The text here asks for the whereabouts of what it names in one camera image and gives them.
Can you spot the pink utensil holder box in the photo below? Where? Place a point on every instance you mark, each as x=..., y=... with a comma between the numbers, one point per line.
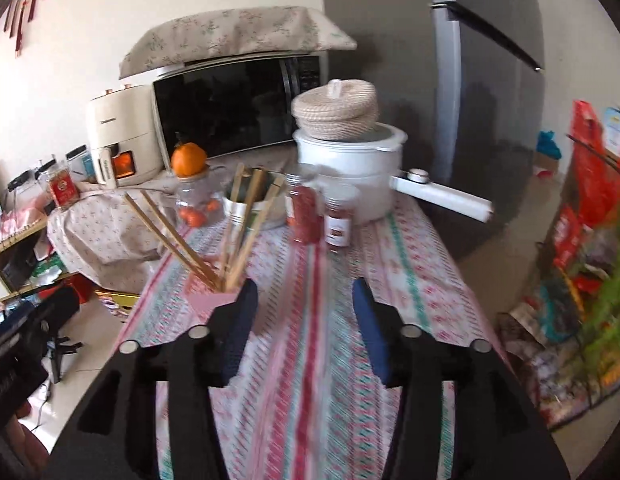
x=202, y=300

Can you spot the black microwave oven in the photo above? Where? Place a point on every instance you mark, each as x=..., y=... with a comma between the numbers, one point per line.
x=232, y=105

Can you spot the cream air fryer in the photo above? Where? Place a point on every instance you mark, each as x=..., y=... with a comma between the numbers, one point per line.
x=123, y=142

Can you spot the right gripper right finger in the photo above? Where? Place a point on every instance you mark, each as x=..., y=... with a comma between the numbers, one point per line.
x=497, y=432

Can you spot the floral cloth microwave cover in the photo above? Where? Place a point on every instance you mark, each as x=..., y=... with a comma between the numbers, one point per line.
x=226, y=33

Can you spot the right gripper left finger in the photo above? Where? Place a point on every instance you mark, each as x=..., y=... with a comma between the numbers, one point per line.
x=111, y=434

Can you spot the red goji jar tall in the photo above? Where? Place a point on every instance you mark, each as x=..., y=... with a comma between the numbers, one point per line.
x=302, y=203

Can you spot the white electric pot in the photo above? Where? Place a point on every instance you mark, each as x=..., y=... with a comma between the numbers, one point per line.
x=372, y=163

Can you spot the black wire rack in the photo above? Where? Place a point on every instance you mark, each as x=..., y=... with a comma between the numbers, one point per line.
x=563, y=338

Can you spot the floral cloth on table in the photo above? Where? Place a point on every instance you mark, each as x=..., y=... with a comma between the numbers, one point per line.
x=102, y=238

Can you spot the glass jar with tomatoes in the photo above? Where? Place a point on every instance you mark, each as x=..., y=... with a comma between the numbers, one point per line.
x=199, y=197

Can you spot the red labelled jar short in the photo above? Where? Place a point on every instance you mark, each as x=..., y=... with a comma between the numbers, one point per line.
x=340, y=204

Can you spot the orange fruit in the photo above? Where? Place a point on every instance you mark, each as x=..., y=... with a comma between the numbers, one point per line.
x=188, y=159

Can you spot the grey refrigerator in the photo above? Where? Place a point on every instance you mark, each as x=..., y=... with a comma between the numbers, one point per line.
x=464, y=80

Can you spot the person left hand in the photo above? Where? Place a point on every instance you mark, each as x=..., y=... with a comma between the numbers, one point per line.
x=22, y=455

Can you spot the woven rattan lid basket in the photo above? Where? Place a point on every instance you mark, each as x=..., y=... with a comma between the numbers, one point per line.
x=339, y=111

